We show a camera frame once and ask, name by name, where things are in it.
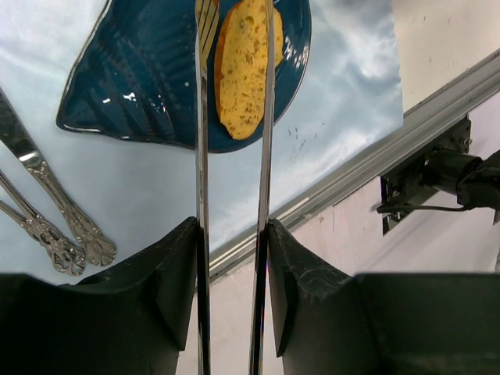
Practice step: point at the silver spoon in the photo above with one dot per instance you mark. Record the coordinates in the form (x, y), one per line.
(17, 217)

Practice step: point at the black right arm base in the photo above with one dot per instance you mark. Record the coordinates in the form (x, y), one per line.
(441, 176)

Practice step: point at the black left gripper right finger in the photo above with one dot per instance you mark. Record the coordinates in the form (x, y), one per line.
(327, 322)

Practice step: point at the dark blue leaf plate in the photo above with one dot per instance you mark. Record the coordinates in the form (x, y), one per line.
(135, 79)

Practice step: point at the silver metal tongs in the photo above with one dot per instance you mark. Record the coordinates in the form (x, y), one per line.
(207, 14)

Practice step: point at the silver fork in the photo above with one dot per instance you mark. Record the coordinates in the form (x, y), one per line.
(66, 256)

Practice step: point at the aluminium frame rail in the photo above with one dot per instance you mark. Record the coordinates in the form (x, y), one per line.
(337, 218)

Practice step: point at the silver knife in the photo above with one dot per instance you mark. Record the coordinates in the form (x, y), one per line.
(99, 249)

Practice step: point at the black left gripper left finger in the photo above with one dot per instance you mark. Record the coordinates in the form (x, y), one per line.
(131, 318)

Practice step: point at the light blue cloth mat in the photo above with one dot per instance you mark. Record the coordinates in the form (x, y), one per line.
(350, 97)

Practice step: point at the herb bread slice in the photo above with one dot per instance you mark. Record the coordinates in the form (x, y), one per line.
(240, 69)

